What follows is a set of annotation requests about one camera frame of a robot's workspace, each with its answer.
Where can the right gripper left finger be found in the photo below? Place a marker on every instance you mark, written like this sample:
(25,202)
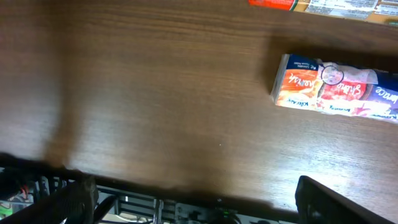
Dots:
(74,203)

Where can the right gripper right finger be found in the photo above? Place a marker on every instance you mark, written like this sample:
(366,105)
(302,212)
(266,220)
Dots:
(318,204)

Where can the multicolour tissue multipack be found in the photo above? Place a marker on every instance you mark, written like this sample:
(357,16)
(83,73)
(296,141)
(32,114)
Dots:
(335,88)

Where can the orange spaghetti packet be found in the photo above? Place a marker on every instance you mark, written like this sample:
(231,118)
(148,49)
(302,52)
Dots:
(376,11)

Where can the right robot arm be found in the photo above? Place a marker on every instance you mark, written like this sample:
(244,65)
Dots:
(34,192)

